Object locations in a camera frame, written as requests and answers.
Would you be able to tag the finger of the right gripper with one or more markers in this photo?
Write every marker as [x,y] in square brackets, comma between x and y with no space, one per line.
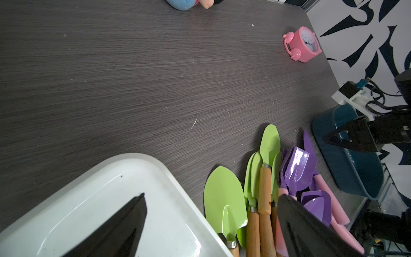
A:
[340,143]
[343,128]

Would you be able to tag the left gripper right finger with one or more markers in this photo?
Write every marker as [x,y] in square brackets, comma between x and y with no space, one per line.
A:
[306,236]

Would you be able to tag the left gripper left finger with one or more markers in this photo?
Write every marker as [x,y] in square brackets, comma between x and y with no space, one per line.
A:
[118,228]

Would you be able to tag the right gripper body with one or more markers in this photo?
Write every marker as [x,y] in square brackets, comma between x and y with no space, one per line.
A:
[371,136]

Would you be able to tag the purple pointed shovel pink handle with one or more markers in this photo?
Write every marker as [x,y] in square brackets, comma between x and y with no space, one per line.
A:
[318,183]

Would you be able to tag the purple square scoop pink handle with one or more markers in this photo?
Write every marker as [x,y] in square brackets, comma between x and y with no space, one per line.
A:
[296,171]

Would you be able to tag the teal storage box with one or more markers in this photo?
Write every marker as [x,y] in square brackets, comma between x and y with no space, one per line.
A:
[354,172]

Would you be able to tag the white storage tray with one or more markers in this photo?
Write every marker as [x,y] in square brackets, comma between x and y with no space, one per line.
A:
[168,225]

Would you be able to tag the pink alarm clock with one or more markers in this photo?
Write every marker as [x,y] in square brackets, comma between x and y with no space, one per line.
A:
[302,45]

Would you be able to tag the small plush doll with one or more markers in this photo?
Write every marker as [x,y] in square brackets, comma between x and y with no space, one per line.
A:
[183,5]

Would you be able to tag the green shovel wooden handle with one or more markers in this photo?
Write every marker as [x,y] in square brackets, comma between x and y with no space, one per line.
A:
[253,248]
[224,206]
[269,147]

